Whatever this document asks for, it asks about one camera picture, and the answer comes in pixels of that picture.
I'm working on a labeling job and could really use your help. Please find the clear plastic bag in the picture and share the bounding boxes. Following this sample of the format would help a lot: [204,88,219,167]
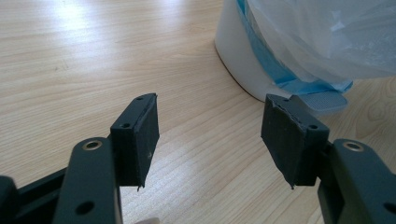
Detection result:
[242,0,396,82]

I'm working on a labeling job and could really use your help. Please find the white grey rice cooker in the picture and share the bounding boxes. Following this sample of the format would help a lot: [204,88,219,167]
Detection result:
[214,0,349,115]

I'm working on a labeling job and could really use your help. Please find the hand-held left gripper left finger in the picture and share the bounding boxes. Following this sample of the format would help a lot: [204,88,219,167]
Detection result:
[109,92,161,191]

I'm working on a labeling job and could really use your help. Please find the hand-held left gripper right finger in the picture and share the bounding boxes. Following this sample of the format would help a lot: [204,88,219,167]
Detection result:
[260,93,331,190]

